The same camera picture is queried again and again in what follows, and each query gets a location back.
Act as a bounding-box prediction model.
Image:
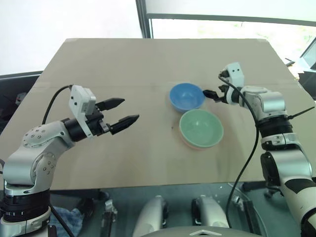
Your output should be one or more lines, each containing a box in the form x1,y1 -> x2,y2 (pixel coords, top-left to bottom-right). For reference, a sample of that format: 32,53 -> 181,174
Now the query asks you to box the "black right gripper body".
216,84 -> 232,103

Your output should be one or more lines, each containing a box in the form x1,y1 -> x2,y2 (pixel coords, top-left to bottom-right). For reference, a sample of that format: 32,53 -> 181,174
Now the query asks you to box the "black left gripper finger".
109,114 -> 140,136
95,98 -> 125,111

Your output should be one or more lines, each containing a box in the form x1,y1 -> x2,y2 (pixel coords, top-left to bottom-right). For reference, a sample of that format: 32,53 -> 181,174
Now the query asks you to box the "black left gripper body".
85,103 -> 112,137

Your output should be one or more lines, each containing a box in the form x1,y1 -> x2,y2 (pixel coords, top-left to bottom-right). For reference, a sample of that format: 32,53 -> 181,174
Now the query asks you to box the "blue bowl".
169,82 -> 206,115

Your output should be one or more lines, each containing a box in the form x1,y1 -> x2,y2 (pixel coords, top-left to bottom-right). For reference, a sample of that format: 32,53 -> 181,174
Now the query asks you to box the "green bowl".
179,109 -> 224,149

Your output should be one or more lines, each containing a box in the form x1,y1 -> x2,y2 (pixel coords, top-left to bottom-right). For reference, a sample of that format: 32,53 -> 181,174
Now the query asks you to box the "silver rounded robot leg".
192,195 -> 230,229
132,196 -> 169,237

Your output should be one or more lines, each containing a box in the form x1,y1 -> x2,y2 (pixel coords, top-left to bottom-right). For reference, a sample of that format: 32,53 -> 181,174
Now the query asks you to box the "blue cloth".
50,205 -> 84,237

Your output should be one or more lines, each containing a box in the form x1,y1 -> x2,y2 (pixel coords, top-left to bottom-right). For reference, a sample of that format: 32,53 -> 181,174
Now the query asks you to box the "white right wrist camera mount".
223,62 -> 245,105

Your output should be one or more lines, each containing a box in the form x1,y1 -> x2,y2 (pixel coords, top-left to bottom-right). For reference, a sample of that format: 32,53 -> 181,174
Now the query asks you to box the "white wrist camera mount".
223,62 -> 245,105
68,85 -> 97,139

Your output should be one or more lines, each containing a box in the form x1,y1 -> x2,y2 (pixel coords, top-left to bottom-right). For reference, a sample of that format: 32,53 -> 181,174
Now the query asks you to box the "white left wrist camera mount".
68,85 -> 97,139

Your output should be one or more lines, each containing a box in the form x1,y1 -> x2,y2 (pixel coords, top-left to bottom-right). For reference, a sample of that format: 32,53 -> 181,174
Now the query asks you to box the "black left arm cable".
41,84 -> 74,124

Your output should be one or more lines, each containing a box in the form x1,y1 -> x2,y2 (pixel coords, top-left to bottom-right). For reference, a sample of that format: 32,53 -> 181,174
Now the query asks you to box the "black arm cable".
41,84 -> 74,124
218,71 -> 260,228

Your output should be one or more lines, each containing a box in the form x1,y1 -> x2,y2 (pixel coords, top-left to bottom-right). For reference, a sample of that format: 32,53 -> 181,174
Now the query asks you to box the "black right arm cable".
218,71 -> 260,228

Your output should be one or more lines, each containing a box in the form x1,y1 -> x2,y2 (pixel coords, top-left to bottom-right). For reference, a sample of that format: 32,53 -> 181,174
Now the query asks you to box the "dark window frame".
135,0 -> 316,40

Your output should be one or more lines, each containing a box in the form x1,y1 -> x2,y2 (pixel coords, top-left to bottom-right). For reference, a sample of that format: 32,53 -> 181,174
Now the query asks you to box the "black thin floor cable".
48,204 -> 75,237

